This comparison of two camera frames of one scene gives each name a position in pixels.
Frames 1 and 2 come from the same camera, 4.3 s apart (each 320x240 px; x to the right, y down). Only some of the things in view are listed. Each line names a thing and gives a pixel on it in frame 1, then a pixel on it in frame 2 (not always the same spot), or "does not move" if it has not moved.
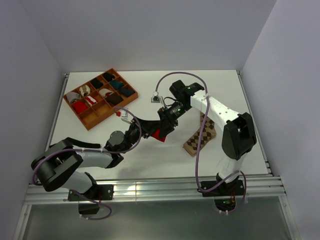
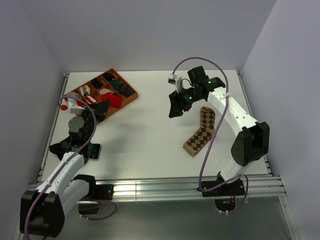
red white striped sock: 91,99 does not move
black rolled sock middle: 96,83 does not move
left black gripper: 148,126 → 100,109
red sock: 156,134 → 116,102
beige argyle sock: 191,145 does not move
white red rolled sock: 105,92 does not move
